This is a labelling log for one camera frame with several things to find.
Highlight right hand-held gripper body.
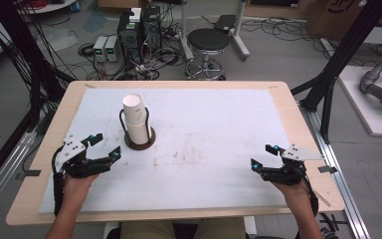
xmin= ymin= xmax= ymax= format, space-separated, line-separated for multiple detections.
xmin=260 ymin=142 xmax=324 ymax=186

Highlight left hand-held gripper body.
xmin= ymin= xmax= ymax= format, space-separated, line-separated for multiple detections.
xmin=53 ymin=133 xmax=113 ymax=179

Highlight person's right hand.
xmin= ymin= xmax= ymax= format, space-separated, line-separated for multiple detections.
xmin=271 ymin=180 xmax=310 ymax=202

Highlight person's left hand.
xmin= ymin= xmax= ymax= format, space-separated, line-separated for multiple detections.
xmin=62 ymin=172 xmax=100 ymax=201

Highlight white paper cup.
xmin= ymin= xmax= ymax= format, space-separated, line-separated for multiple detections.
xmin=121 ymin=93 xmax=149 ymax=127
xmin=125 ymin=120 xmax=152 ymax=145

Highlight wooden table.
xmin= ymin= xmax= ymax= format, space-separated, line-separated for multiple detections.
xmin=5 ymin=80 xmax=346 ymax=227

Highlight white table mat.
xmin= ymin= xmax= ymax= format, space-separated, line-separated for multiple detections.
xmin=37 ymin=87 xmax=291 ymax=214

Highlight person's khaki trouser legs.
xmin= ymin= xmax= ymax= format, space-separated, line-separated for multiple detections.
xmin=118 ymin=216 xmax=247 ymax=239

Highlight grey power supply unit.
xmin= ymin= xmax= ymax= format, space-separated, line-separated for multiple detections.
xmin=92 ymin=35 xmax=109 ymax=64
xmin=104 ymin=35 xmax=120 ymax=64

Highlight white floor board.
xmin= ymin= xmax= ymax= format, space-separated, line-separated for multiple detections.
xmin=337 ymin=65 xmax=382 ymax=138

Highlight black computer tower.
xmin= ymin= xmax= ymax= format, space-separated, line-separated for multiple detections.
xmin=141 ymin=5 xmax=163 ymax=65
xmin=116 ymin=11 xmax=144 ymax=65

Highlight white metal stand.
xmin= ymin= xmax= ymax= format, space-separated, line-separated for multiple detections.
xmin=178 ymin=0 xmax=252 ymax=63

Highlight black round stool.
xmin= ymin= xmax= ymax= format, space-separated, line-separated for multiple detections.
xmin=184 ymin=28 xmax=230 ymax=82

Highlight small white box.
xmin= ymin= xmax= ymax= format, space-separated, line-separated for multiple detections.
xmin=128 ymin=6 xmax=143 ymax=24

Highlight black flat device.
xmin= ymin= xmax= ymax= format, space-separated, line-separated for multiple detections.
xmin=213 ymin=14 xmax=238 ymax=35

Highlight white round table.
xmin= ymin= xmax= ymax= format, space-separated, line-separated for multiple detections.
xmin=15 ymin=0 xmax=78 ymax=15

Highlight cardboard box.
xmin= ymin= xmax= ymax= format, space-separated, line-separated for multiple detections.
xmin=303 ymin=0 xmax=382 ymax=42

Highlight dark wire cup holder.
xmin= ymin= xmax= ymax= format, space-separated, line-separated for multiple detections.
xmin=118 ymin=107 xmax=157 ymax=151

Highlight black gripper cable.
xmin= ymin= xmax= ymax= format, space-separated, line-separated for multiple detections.
xmin=51 ymin=145 xmax=66 ymax=217
xmin=301 ymin=170 xmax=320 ymax=217

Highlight aluminium rail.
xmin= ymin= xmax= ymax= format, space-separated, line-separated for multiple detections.
xmin=298 ymin=102 xmax=373 ymax=239
xmin=0 ymin=129 xmax=38 ymax=224

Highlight coiled black cable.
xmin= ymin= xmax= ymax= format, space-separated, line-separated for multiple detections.
xmin=77 ymin=42 xmax=96 ymax=58

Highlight black metal frame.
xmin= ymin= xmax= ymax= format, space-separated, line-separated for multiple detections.
xmin=0 ymin=0 xmax=68 ymax=197
xmin=290 ymin=0 xmax=382 ymax=144

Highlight tangle of black floor cables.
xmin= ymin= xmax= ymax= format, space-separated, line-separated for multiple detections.
xmin=242 ymin=17 xmax=332 ymax=61

